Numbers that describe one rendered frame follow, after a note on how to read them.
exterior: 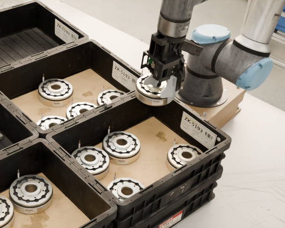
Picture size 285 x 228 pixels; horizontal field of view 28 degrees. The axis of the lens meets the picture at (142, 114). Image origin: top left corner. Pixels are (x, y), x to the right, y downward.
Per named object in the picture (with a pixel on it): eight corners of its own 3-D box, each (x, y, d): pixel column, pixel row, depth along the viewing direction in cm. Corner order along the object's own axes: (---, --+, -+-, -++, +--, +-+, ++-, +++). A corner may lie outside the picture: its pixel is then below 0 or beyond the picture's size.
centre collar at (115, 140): (122, 135, 156) (122, 133, 156) (134, 144, 153) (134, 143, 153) (108, 142, 153) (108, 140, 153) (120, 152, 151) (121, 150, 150)
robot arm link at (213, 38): (201, 52, 188) (209, 15, 180) (234, 69, 181) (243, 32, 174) (178, 63, 181) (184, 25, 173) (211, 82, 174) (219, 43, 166)
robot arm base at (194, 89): (190, 73, 196) (195, 48, 190) (229, 89, 190) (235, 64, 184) (168, 92, 185) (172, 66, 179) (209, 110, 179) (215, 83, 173)
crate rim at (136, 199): (155, 90, 167) (156, 83, 165) (233, 146, 151) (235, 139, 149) (42, 142, 143) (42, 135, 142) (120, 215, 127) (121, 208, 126)
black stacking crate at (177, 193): (151, 116, 172) (156, 85, 165) (224, 171, 157) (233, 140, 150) (43, 170, 149) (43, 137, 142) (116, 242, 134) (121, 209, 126)
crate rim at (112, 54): (91, 44, 182) (91, 37, 181) (155, 90, 167) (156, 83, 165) (-21, 84, 159) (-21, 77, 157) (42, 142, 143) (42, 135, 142)
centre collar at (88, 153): (92, 150, 150) (93, 149, 149) (102, 162, 147) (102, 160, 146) (76, 156, 147) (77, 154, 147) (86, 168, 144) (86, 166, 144)
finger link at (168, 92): (154, 109, 146) (155, 77, 141) (170, 101, 149) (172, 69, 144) (163, 113, 144) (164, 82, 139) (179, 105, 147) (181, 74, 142)
